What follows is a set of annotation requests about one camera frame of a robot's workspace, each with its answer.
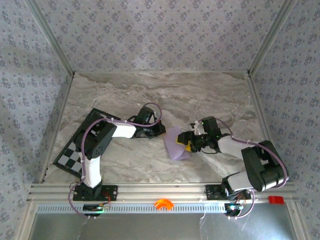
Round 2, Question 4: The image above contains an orange curved plastic piece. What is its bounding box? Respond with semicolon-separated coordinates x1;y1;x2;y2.
154;198;174;211

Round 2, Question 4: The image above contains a small lit circuit board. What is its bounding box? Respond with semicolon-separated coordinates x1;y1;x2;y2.
224;202;245;217
82;203;111;214

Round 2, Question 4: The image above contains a grey metal panel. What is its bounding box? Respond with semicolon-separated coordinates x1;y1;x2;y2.
29;212;298;240

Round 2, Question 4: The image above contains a black and grey checkerboard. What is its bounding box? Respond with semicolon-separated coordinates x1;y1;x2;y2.
52;107;118;177

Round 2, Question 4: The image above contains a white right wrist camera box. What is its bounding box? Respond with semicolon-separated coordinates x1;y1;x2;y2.
190;121;203;135

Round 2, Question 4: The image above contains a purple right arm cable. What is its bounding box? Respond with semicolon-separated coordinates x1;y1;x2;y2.
214;117;290;220

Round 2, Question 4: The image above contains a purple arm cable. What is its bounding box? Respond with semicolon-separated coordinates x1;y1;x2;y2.
67;102;163;220
214;117;290;220

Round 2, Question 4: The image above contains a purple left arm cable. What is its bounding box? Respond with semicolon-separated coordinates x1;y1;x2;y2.
67;102;163;220

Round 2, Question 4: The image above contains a short aluminium table rail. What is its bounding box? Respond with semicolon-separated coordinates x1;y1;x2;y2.
73;69;251;75

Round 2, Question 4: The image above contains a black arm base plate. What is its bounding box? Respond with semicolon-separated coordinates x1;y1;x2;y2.
205;184;252;201
72;184;118;202

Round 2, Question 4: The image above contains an aluminium table side rail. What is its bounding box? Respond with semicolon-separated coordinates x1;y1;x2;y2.
246;73;286;183
37;73;76;184

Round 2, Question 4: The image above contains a long aluminium base rail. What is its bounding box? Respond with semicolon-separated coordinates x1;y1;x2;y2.
27;182;298;203

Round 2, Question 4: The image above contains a slotted grey cable duct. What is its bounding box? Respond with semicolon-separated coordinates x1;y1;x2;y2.
36;202;288;215

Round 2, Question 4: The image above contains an aluminium frame post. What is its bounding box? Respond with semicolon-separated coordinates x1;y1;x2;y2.
246;0;299;76
24;0;76;76

